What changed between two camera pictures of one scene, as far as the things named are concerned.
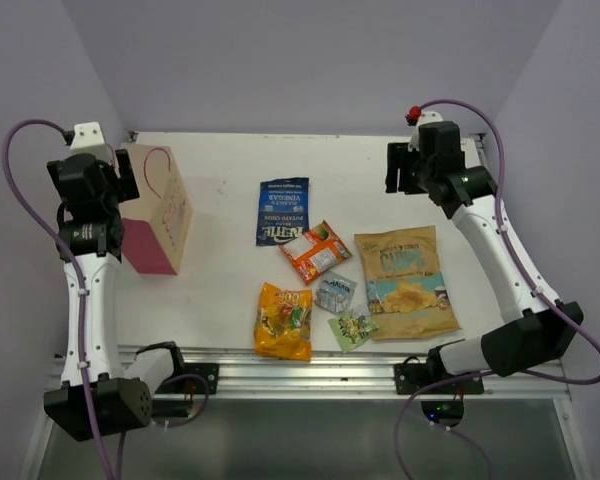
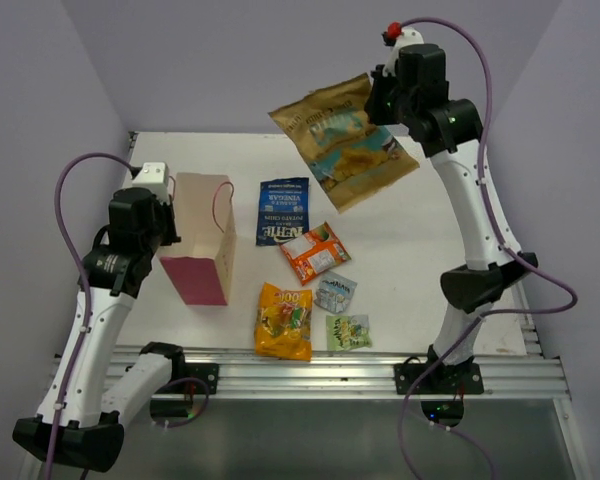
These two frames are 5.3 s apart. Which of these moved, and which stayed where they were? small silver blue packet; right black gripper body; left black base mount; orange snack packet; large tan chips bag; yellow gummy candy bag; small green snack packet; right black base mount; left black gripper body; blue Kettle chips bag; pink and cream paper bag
Moved: right black gripper body; small green snack packet; large tan chips bag; pink and cream paper bag; left black gripper body
Stayed: yellow gummy candy bag; blue Kettle chips bag; small silver blue packet; right black base mount; orange snack packet; left black base mount
